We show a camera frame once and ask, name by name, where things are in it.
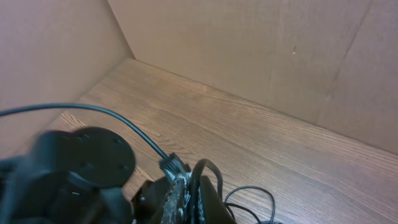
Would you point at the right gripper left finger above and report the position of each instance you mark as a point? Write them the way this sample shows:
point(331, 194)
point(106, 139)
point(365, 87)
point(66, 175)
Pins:
point(162, 201)

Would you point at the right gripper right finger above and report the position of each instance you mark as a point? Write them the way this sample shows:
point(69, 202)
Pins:
point(211, 209)

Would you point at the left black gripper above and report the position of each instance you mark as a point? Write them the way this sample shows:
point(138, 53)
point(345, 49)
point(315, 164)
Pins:
point(69, 177)

